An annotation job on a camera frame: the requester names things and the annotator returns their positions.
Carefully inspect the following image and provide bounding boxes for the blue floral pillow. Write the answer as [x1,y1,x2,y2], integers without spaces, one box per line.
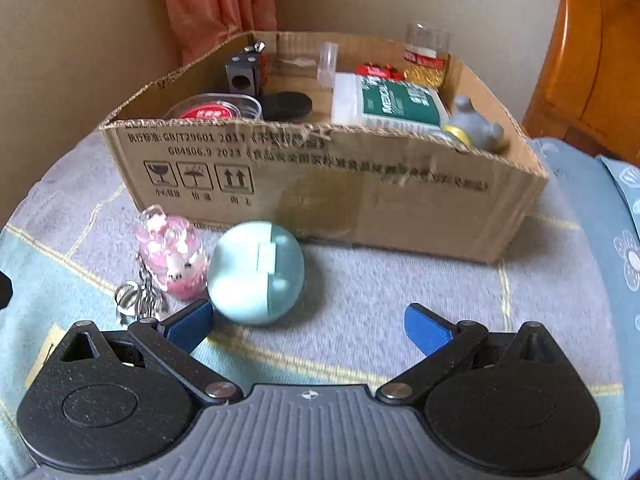
[597,154,640,211]

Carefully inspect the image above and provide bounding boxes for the grey elephant toy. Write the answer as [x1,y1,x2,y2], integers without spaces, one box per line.
[447,95,511,153]

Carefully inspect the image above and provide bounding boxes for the white and green packet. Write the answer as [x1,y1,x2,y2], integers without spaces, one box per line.
[331,72,451,131]

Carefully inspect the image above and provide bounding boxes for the grey metal cube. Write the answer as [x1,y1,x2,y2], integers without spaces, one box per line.
[225,42,266,96]

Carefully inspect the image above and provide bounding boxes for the mint round case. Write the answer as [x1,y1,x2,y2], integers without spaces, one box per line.
[206,219,306,326]

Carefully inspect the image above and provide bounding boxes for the wooden chair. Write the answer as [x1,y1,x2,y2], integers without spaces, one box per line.
[522,0,640,158]

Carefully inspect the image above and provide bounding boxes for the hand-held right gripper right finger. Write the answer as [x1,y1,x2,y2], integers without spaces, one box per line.
[375,302,556,406]

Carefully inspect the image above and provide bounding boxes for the pink figurine keychain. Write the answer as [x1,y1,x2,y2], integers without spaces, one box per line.
[114,204,208,321]

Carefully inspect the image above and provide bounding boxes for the clear container red lid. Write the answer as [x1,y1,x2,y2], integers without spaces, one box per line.
[162,92,264,122]

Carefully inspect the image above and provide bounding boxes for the black round disc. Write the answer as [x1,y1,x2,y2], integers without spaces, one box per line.
[263,91,313,123]

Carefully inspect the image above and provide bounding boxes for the teal plaid blanket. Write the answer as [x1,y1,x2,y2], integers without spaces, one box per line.
[0,127,626,480]

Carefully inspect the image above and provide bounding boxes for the gold bead jar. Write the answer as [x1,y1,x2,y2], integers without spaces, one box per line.
[402,21,451,88]

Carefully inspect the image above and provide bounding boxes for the cardboard box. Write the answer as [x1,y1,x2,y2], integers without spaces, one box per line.
[100,30,551,264]

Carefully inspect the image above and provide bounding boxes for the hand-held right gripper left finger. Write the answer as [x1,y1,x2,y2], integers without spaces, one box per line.
[60,298,243,406]

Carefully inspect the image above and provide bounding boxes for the red toy train car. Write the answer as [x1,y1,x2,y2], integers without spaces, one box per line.
[356,62,405,81]

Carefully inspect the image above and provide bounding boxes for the pink and gold curtain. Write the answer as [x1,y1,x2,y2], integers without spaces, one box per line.
[159,0,278,66]

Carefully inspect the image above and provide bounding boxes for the blue floral quilt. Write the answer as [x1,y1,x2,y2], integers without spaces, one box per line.
[530,137,640,461]

